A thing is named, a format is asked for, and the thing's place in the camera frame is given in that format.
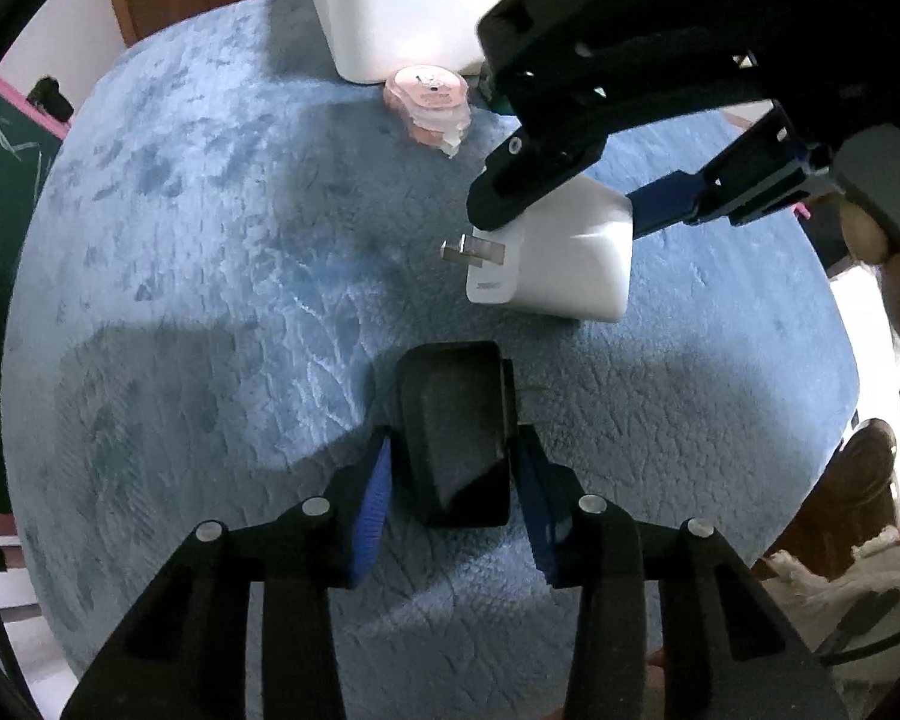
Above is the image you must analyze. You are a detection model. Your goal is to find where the brown wooden bedpost knob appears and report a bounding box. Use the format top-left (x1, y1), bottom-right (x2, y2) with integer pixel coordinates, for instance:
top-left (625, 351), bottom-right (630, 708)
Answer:
top-left (765, 418), bottom-right (900, 578)

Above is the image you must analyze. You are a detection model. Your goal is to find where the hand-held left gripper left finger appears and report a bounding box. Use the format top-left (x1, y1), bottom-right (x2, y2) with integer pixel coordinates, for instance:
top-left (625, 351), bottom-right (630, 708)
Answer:
top-left (60, 426), bottom-right (395, 720)

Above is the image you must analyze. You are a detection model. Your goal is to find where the green chalkboard with pink frame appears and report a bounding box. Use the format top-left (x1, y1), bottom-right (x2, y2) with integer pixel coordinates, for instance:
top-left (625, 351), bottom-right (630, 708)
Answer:
top-left (0, 73), bottom-right (68, 515)

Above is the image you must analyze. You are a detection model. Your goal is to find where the black clip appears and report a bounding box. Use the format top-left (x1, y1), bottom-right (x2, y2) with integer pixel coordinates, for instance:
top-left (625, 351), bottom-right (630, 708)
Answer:
top-left (26, 75), bottom-right (74, 125)

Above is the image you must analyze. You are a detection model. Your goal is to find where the blue fuzzy mat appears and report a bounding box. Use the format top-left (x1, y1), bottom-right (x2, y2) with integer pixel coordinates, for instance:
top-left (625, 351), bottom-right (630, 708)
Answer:
top-left (0, 0), bottom-right (860, 720)

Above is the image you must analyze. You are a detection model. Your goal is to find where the white plastic bin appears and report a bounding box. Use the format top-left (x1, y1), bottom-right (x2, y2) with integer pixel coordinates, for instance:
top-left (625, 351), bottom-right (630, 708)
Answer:
top-left (304, 0), bottom-right (556, 85)

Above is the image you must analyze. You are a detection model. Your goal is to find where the white plug charger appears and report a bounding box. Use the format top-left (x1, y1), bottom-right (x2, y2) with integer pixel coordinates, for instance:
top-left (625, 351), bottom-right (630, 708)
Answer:
top-left (440, 172), bottom-right (635, 325)

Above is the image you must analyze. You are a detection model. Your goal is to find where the black rectangular case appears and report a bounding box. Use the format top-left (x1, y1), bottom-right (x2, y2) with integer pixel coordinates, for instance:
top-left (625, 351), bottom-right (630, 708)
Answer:
top-left (392, 341), bottom-right (522, 530)

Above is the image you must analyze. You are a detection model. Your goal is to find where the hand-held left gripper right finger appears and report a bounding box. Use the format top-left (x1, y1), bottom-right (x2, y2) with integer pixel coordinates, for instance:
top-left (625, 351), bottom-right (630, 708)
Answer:
top-left (516, 424), bottom-right (848, 720)

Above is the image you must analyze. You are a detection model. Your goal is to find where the person's right hand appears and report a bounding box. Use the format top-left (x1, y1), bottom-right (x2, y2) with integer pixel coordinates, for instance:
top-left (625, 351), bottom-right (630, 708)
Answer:
top-left (840, 199), bottom-right (900, 266)

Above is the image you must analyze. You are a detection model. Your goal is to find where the pink correction tape dispenser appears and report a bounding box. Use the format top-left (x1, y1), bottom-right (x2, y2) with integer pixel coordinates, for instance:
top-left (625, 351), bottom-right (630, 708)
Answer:
top-left (382, 64), bottom-right (472, 158)

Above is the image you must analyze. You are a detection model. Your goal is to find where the pale striped bedding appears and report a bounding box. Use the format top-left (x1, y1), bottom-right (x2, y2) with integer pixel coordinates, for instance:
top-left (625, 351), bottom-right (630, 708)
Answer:
top-left (754, 525), bottom-right (900, 720)

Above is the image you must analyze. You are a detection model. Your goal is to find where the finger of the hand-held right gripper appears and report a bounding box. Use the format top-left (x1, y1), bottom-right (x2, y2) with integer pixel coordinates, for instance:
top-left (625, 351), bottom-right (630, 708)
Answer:
top-left (466, 129), bottom-right (610, 233)
top-left (625, 100), bottom-right (835, 239)

